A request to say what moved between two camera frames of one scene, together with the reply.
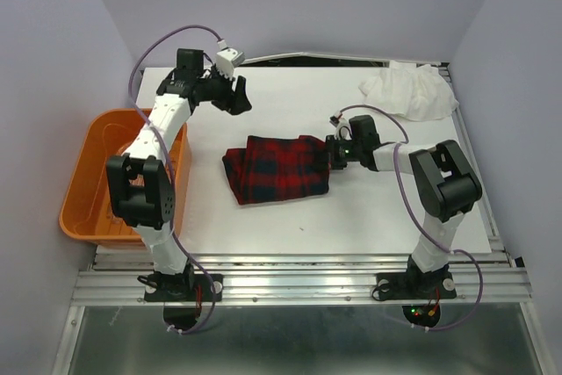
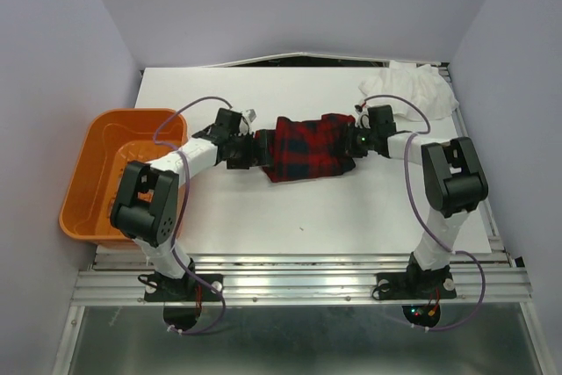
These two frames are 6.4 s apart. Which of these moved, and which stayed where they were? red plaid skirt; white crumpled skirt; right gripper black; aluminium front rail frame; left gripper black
Moved: right gripper black; left gripper black; red plaid skirt
Stayed: aluminium front rail frame; white crumpled skirt
